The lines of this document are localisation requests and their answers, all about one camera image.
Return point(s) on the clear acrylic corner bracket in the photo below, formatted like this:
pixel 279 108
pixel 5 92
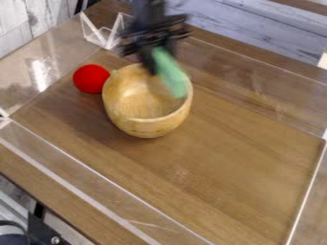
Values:
pixel 105 37

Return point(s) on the green rectangular block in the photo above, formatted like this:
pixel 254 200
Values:
pixel 170 72

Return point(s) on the clear acrylic tray wall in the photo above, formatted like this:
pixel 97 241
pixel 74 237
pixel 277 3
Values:
pixel 237 178

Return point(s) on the black table clamp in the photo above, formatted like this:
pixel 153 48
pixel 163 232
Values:
pixel 23 229

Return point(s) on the red toy tomato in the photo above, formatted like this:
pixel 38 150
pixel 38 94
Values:
pixel 90 78

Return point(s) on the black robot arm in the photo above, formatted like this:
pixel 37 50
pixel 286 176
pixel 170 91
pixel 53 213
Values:
pixel 147 12

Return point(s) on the brown wooden bowl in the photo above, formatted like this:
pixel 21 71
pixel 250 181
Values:
pixel 139 104

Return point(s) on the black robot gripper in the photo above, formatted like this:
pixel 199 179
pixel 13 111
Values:
pixel 161 34

